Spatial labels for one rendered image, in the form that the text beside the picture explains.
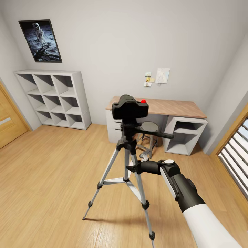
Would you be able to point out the digital camera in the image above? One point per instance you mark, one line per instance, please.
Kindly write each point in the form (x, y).
(128, 107)

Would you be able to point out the camera tripod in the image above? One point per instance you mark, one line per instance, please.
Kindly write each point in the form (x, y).
(126, 142)

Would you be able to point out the desk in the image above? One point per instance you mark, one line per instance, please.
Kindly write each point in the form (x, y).
(183, 119)

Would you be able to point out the fixed window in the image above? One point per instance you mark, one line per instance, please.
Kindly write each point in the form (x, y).
(231, 158)

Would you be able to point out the painting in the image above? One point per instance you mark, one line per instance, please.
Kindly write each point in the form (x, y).
(41, 40)

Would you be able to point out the door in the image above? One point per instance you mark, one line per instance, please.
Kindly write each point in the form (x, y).
(12, 123)

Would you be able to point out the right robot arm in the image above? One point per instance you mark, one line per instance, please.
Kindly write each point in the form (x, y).
(206, 229)

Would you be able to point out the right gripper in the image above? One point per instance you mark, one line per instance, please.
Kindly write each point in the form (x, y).
(141, 167)

